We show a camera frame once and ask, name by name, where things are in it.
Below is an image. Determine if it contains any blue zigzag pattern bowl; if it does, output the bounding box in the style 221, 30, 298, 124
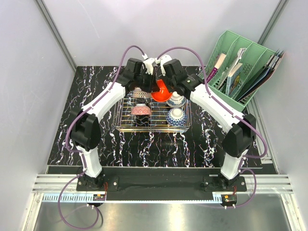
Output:
166, 108, 187, 127

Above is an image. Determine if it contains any aluminium rail frame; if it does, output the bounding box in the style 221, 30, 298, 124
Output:
33, 174, 293, 194

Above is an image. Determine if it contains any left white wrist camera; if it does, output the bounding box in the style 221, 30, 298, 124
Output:
142, 54, 156, 75

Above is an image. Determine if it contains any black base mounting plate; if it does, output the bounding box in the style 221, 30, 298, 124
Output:
77, 167, 247, 203

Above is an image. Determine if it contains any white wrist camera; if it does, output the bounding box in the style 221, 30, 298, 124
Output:
154, 55, 172, 76
142, 54, 156, 75

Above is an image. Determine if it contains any black marble pattern mat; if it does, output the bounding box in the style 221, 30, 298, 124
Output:
48, 65, 264, 168

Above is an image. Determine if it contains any purple spine book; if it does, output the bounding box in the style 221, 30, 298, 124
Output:
206, 53, 226, 83

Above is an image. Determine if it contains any white crumpled paper item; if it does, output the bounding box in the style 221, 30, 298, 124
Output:
232, 48, 246, 67

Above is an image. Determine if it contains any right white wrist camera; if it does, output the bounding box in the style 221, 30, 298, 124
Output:
154, 55, 172, 76

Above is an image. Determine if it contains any blue yellow cover book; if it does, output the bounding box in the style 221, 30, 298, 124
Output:
225, 63, 243, 98

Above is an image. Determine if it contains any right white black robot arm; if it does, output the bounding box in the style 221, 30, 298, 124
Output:
160, 59, 256, 191

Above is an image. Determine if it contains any dark folders stack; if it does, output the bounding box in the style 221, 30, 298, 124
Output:
235, 50, 284, 102

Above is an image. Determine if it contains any blue orange ceramic bowl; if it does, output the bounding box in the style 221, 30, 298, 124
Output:
166, 91, 186, 108

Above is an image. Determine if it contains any purple cable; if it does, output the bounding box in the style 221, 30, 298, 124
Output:
57, 45, 147, 229
156, 46, 268, 207

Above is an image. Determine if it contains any pink floral pattern bowl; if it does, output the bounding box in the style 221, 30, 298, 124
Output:
131, 103, 152, 116

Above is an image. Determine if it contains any green plastic file organizer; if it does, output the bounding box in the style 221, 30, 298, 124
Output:
200, 30, 284, 112

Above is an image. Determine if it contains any metal wire dish rack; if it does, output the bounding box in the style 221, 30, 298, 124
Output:
113, 91, 192, 132

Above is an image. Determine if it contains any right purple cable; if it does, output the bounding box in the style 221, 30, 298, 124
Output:
156, 46, 268, 207

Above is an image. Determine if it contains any plain orange bowl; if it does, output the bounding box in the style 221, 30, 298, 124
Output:
151, 79, 172, 103

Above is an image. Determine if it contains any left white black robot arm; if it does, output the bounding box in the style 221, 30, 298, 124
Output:
66, 58, 158, 191

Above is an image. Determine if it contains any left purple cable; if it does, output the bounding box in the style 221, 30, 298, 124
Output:
57, 45, 147, 229

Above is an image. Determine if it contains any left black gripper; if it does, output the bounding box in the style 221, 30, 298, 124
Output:
134, 70, 160, 93

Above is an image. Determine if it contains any red patterned ceramic bowl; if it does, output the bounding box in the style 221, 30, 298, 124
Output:
132, 88, 152, 99

